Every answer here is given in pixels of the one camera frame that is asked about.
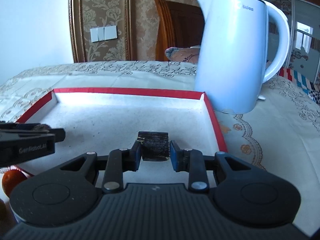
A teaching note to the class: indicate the red shallow box tray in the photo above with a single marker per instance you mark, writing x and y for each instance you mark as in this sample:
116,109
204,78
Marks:
104,119

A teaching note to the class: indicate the dark sugarcane piece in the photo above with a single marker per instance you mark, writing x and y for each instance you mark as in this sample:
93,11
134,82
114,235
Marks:
155,145

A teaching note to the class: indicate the gilded wall moulding frame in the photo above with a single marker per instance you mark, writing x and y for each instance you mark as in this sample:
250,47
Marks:
88,15

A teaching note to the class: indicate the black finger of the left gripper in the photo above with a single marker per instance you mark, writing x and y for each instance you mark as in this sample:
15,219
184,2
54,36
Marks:
32,129

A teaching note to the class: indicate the small orange tangerine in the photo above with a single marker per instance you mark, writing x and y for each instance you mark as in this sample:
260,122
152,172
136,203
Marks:
11,179

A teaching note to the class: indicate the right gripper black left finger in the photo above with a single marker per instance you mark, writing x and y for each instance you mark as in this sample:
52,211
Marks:
119,161

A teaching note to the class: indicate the striped colourful bedding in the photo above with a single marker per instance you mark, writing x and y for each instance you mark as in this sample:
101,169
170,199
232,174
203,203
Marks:
308,87

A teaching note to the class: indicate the sliding wardrobe doors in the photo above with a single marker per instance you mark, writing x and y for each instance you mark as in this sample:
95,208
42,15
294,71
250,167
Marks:
303,21

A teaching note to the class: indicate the white embroidered tablecloth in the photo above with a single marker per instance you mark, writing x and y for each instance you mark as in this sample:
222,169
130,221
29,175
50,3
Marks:
281,134

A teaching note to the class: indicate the white wall switch panel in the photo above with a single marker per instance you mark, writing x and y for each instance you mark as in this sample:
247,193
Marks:
103,33

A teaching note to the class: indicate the wooden bed headboard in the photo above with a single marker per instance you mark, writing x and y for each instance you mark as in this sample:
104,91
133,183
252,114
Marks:
180,25

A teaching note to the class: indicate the white electric kettle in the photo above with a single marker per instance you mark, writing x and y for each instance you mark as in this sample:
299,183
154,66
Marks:
244,44

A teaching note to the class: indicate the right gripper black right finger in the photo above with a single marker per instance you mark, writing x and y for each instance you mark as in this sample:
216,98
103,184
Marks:
191,161

